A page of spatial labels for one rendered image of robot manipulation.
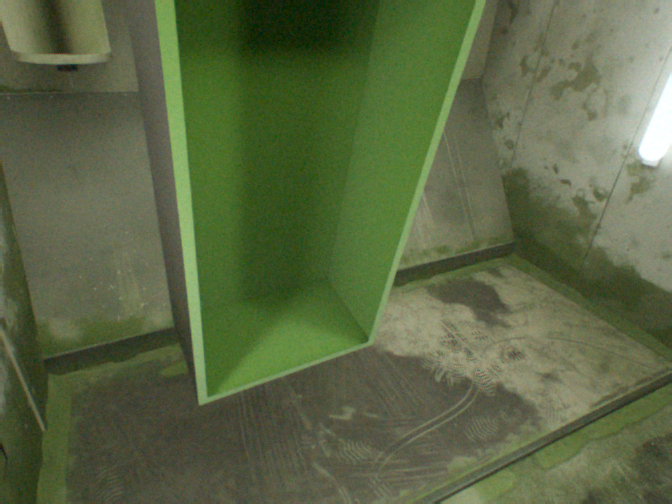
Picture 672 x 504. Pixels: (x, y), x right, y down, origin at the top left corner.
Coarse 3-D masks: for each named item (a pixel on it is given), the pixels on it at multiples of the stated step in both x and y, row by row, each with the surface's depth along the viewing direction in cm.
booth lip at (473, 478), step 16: (656, 384) 195; (624, 400) 186; (592, 416) 178; (560, 432) 171; (528, 448) 164; (496, 464) 157; (464, 480) 151; (480, 480) 154; (432, 496) 146; (448, 496) 148
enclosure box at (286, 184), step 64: (128, 0) 80; (192, 0) 90; (256, 0) 96; (320, 0) 102; (384, 0) 107; (448, 0) 90; (192, 64) 98; (256, 64) 105; (320, 64) 112; (384, 64) 112; (448, 64) 93; (192, 128) 107; (256, 128) 115; (320, 128) 125; (384, 128) 118; (192, 192) 119; (256, 192) 129; (320, 192) 141; (384, 192) 124; (192, 256) 88; (256, 256) 146; (320, 256) 161; (384, 256) 131; (192, 320) 100; (256, 320) 150; (320, 320) 154; (192, 384) 128; (256, 384) 131
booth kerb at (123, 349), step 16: (464, 256) 268; (480, 256) 276; (496, 256) 283; (400, 272) 249; (416, 272) 255; (432, 272) 262; (128, 336) 190; (144, 336) 193; (160, 336) 197; (176, 336) 201; (64, 352) 181; (80, 352) 183; (96, 352) 186; (112, 352) 190; (128, 352) 193; (48, 368) 180; (64, 368) 183; (80, 368) 186
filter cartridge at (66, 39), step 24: (0, 0) 145; (24, 0) 143; (48, 0) 146; (72, 0) 149; (96, 0) 157; (24, 24) 146; (48, 24) 148; (72, 24) 151; (96, 24) 158; (24, 48) 151; (48, 48) 151; (72, 48) 154; (96, 48) 160
